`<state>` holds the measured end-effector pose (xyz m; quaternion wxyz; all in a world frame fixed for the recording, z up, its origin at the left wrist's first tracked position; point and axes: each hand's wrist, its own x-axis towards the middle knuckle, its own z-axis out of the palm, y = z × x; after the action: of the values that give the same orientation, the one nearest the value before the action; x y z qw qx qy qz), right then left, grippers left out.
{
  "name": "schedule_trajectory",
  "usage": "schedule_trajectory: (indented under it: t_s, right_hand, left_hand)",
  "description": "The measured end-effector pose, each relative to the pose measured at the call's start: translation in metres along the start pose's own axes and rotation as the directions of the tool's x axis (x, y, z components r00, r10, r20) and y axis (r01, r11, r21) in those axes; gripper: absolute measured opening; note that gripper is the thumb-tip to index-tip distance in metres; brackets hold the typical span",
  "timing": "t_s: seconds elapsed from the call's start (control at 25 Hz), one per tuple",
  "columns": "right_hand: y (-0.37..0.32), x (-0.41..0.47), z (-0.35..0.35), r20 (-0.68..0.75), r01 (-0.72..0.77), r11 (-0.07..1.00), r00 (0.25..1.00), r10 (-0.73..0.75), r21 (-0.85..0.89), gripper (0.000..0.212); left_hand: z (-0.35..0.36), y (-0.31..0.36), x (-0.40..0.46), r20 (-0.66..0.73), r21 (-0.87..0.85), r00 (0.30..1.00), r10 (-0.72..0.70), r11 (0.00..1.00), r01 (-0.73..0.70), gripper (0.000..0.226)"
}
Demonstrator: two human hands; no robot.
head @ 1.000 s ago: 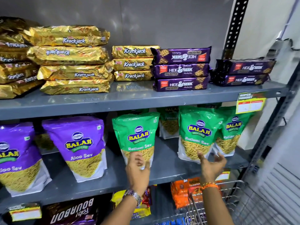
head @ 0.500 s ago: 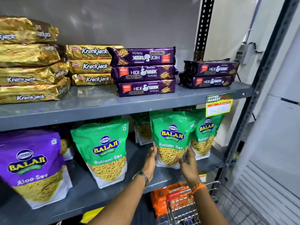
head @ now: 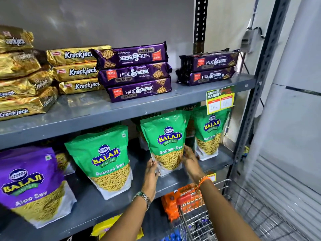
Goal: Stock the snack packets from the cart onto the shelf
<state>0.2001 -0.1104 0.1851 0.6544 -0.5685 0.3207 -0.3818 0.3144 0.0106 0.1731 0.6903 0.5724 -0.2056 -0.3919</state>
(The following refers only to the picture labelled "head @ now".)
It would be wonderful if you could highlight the person's right hand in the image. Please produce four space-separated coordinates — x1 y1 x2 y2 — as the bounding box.
180 145 208 185

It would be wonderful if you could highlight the person's left hand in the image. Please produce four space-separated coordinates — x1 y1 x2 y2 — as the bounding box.
140 158 161 199

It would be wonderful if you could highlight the green snack pouch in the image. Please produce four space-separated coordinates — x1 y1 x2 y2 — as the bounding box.
176 103 201 138
192 105 231 161
140 110 192 177
130 112 161 151
64 125 133 200

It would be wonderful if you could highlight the person's right forearm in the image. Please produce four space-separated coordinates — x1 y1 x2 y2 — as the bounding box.
199 183 262 241

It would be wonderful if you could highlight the person's left forearm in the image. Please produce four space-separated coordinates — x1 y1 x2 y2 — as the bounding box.
100 198 151 241

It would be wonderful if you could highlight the silver wristwatch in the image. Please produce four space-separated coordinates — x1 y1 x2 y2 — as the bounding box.
132 191 151 211

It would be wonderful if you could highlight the orange biscuit packet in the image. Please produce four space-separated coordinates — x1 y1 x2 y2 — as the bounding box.
161 184 202 223

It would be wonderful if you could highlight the yellow green price label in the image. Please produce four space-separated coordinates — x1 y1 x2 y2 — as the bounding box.
206 85 236 115

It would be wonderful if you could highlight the yellow snack packet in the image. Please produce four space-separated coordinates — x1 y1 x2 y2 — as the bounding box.
90 214 145 241

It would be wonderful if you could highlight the purple biscuit packet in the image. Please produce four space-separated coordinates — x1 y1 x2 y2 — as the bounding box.
97 62 173 88
89 42 169 71
105 76 173 103
178 49 241 72
175 67 236 87

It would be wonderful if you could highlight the purple snack pouch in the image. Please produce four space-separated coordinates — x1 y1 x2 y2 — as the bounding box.
0 146 77 229

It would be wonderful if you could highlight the stack of gold cracker packets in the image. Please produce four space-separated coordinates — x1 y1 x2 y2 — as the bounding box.
0 25 112 121

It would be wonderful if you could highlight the orange thread bracelet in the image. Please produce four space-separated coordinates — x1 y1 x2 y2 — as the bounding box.
192 175 212 192

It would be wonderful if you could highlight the wire shopping trolley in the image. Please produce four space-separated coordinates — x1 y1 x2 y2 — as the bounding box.
177 179 312 241

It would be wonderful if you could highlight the grey perforated shelf post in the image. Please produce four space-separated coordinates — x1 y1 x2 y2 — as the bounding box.
228 0 292 182

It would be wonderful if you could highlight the grey electrical wall box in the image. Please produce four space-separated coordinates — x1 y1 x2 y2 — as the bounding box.
240 27 266 53

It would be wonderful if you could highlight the black perforated shelf post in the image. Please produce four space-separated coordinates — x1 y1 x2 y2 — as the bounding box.
193 0 209 54

